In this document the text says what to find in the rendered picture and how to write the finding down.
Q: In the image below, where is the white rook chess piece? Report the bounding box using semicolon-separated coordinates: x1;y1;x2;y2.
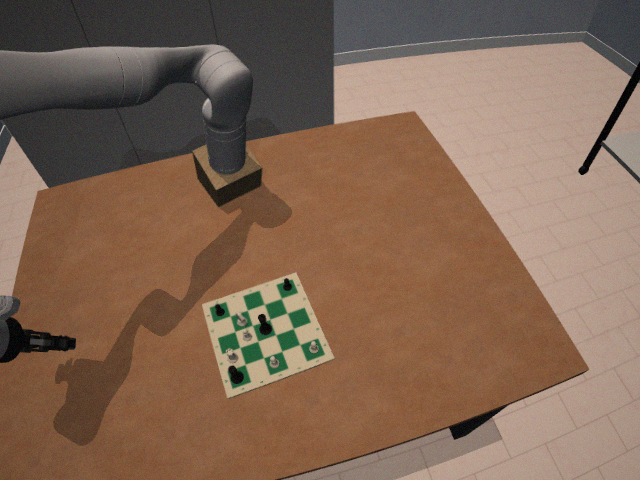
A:
226;349;238;363

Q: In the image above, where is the green and cream chessboard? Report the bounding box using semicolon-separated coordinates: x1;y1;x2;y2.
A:
202;273;335;399

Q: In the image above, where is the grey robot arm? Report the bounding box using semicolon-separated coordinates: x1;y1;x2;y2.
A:
0;45;253;175

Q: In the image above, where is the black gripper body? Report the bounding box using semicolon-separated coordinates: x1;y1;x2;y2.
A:
0;317;40;363

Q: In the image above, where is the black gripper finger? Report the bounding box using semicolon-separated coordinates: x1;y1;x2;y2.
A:
20;329;76;353

